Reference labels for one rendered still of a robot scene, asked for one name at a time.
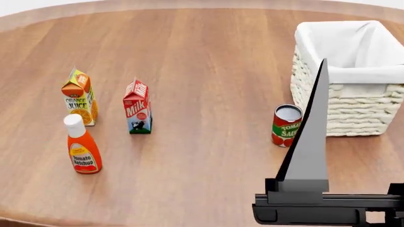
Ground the tomato sauce can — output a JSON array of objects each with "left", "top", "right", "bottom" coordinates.
[{"left": 271, "top": 103, "right": 304, "bottom": 148}]

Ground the tomato ketchup bottle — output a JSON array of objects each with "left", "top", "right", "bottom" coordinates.
[{"left": 63, "top": 113, "right": 103, "bottom": 175}]

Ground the orange juice carton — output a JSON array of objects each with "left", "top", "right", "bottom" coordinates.
[{"left": 61, "top": 66, "right": 99, "bottom": 127}]

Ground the red milk carton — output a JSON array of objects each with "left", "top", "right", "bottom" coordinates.
[{"left": 122, "top": 76, "right": 153, "bottom": 135}]

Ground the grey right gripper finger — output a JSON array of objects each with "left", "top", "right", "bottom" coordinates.
[{"left": 264, "top": 58, "right": 330, "bottom": 204}]

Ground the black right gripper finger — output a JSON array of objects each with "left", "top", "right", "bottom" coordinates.
[{"left": 387, "top": 182, "right": 404, "bottom": 196}]

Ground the cream woven basket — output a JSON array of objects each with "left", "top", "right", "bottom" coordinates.
[{"left": 289, "top": 44, "right": 404, "bottom": 137}]

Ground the white cloth basket liner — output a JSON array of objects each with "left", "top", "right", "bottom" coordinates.
[{"left": 295, "top": 20, "right": 404, "bottom": 85}]

